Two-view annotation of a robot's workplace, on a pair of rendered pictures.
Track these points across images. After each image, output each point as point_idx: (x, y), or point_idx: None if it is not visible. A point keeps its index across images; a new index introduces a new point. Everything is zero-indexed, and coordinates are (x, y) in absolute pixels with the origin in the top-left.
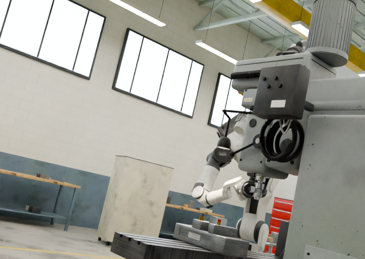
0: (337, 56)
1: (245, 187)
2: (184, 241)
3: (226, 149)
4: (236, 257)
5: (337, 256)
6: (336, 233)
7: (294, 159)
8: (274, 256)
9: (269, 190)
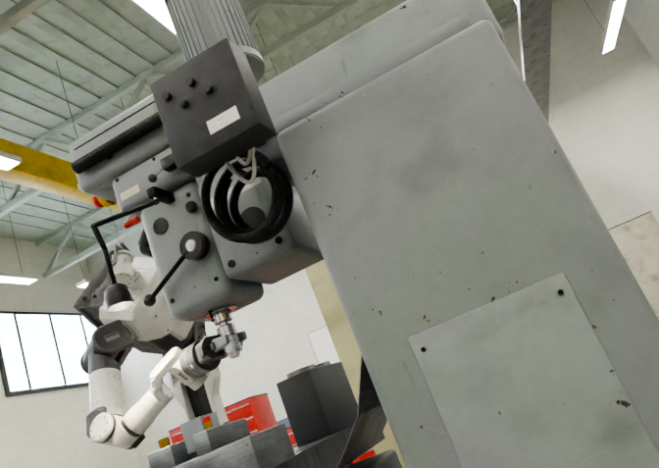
0: (250, 59)
1: (203, 348)
2: None
3: (115, 326)
4: (277, 467)
5: (476, 316)
6: (448, 280)
7: (279, 233)
8: (299, 446)
9: None
